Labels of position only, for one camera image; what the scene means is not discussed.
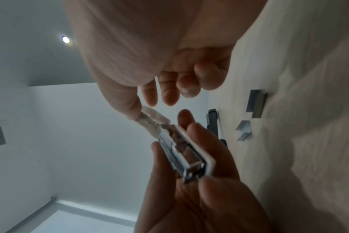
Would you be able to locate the black stapler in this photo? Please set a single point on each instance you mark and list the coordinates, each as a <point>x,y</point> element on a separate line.
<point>213,120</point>

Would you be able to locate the round ceiling light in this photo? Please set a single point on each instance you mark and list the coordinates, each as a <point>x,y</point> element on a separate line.
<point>65,39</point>

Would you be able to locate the person's left hand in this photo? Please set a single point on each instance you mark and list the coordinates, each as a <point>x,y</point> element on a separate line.
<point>209,204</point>

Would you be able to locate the grey staples strip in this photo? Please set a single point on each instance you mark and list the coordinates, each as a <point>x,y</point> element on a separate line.
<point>245,132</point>
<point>258,104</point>

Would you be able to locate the person's right hand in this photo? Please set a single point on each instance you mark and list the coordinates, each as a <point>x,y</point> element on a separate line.
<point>151,36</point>

